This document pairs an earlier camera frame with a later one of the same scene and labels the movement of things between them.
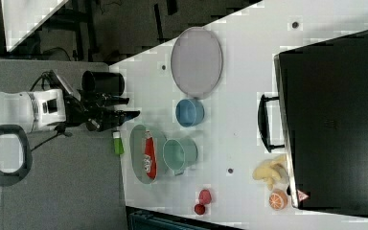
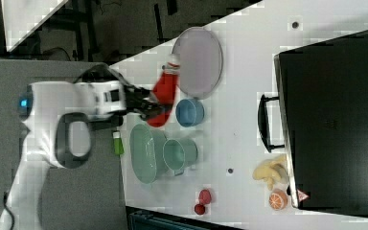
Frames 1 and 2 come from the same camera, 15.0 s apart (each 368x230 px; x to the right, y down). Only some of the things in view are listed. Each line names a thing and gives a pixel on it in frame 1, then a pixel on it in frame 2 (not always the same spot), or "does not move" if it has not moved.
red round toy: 199,209 does not move
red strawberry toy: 204,196 does not move
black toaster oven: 331,119 does not move
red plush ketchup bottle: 150,164 to 165,86
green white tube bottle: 118,144 does not move
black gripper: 96,110 to 135,102
